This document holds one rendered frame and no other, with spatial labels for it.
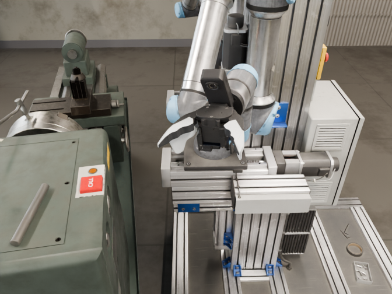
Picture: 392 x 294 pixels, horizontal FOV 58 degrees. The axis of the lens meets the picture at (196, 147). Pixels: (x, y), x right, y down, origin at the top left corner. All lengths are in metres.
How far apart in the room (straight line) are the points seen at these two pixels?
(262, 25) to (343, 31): 4.97
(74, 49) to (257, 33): 1.63
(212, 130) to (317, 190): 1.04
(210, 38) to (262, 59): 0.19
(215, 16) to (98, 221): 0.61
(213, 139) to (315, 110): 0.84
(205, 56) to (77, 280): 0.64
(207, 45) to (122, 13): 4.62
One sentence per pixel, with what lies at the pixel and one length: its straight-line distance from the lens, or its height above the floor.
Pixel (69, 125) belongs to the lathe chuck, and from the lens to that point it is 1.47.
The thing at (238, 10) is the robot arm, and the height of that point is 1.52.
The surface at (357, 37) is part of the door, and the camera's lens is 6.11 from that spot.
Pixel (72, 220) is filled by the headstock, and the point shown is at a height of 1.25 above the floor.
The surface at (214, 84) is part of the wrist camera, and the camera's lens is 0.66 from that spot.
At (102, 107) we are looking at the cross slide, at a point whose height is 0.97.
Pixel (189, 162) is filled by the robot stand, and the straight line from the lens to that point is 1.25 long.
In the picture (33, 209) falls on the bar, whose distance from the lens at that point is 1.01.
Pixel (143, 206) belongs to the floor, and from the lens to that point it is 2.74.
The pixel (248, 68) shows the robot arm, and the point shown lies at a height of 1.59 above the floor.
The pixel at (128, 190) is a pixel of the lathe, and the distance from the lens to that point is 2.08.
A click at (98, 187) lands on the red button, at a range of 1.03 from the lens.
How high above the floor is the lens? 1.94
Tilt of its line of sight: 36 degrees down
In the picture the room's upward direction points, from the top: straight up
